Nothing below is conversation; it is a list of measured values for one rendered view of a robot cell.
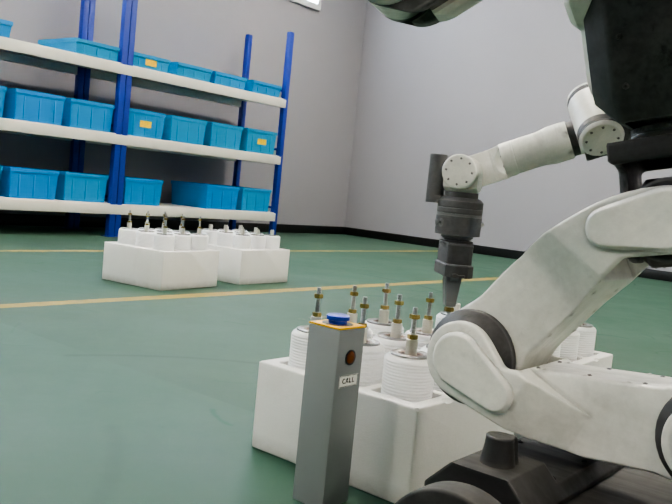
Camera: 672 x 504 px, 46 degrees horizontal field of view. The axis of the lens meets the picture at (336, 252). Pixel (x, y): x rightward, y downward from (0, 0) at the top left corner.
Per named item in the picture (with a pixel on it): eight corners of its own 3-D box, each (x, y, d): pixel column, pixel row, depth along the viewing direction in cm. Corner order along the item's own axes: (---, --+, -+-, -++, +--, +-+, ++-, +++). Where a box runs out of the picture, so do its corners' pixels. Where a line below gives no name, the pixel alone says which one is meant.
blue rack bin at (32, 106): (-21, 117, 572) (-20, 88, 571) (28, 124, 601) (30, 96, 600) (13, 119, 540) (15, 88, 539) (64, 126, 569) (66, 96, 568)
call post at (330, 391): (348, 502, 139) (366, 327, 137) (322, 512, 134) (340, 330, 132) (317, 489, 144) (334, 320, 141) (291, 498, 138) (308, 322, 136)
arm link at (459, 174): (484, 216, 158) (491, 159, 157) (477, 217, 147) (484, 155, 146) (428, 210, 161) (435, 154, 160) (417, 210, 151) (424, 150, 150)
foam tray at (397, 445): (510, 463, 169) (520, 380, 168) (406, 509, 139) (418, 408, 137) (365, 416, 193) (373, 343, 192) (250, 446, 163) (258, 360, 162)
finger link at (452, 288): (441, 305, 155) (445, 273, 155) (457, 306, 156) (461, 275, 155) (443, 306, 154) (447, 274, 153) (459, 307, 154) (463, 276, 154)
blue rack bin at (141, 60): (92, 66, 641) (93, 52, 640) (130, 74, 671) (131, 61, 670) (131, 65, 610) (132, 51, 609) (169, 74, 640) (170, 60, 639)
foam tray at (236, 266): (287, 282, 440) (290, 249, 439) (239, 284, 409) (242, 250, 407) (235, 272, 463) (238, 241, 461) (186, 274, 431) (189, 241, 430)
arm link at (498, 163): (457, 194, 160) (522, 174, 156) (449, 193, 152) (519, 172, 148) (448, 163, 161) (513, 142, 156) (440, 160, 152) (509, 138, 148)
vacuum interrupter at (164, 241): (175, 273, 375) (179, 216, 373) (167, 274, 366) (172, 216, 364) (155, 270, 377) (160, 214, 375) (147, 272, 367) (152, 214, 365)
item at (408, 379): (393, 437, 156) (403, 347, 154) (435, 451, 150) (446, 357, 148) (364, 447, 148) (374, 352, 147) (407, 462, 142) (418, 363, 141)
